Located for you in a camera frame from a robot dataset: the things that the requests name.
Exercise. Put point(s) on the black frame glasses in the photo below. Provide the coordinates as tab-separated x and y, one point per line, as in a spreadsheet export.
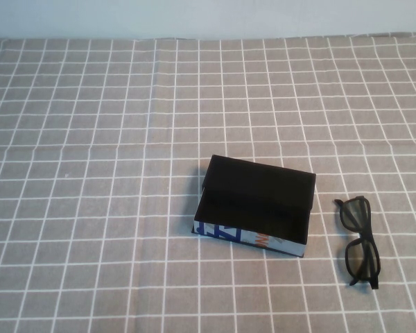
362	239

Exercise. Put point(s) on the black printed glasses case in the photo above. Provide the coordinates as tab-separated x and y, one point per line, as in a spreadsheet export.
260	177

